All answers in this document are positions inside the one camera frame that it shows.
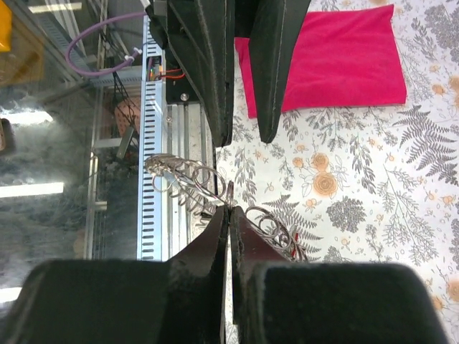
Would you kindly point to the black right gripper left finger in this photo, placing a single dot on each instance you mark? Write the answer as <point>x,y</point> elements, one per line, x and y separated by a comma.
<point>180,300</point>

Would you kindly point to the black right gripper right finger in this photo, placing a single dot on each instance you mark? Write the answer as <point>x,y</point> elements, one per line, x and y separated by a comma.
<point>279,301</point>

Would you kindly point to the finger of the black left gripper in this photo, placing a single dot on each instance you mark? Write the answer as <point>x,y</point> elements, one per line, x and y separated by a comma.
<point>272,40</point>
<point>198,37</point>

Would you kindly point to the red tag key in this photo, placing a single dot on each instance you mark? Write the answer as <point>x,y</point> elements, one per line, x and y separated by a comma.
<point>296,253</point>

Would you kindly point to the pink folded cloth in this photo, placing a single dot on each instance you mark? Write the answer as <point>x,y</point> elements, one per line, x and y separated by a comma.
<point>345,59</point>

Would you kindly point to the floral tablecloth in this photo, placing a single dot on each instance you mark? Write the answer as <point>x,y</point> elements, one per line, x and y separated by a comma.
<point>377,184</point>

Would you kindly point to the yellow plastic bin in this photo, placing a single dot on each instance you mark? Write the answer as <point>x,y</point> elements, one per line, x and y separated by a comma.
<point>5,27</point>

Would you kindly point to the blue slotted cable duct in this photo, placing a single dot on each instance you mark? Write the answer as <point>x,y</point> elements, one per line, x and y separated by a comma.
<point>152,128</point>

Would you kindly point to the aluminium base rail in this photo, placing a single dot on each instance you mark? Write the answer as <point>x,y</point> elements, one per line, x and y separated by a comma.
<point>186,135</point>

